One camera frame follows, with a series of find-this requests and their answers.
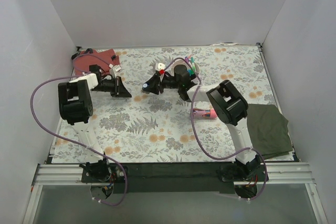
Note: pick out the teal capped white marker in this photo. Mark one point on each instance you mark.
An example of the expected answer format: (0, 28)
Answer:
(193, 65)

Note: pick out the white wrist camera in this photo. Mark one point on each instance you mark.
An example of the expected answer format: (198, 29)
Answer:
(114, 69)
(159, 67)

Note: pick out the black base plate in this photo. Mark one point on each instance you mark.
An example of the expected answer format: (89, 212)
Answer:
(171, 177)

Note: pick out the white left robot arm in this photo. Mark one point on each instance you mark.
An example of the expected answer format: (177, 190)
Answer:
(76, 107)

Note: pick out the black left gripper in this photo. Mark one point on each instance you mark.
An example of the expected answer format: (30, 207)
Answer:
(116, 86)

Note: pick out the pink transparent pencil case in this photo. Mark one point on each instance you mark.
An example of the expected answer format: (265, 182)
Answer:
(204, 114)

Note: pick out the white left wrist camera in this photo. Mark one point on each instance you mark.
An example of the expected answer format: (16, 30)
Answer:
(114, 69)

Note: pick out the white divided round container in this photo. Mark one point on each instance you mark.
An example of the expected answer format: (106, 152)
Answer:
(179, 70)

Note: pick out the olive green folded cloth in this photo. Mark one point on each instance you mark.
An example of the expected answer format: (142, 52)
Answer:
(268, 130)

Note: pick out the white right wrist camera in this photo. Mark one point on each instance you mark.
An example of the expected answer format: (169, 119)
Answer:
(159, 67)

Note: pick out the aluminium front rail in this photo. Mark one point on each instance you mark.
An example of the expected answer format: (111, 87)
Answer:
(278, 192)

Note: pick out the red folded cloth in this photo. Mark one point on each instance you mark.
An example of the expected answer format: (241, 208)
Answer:
(82, 60)

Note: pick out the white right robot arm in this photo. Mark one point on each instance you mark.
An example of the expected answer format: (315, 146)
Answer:
(229, 105)

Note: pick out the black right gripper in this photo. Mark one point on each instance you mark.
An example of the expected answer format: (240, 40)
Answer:
(159, 83)

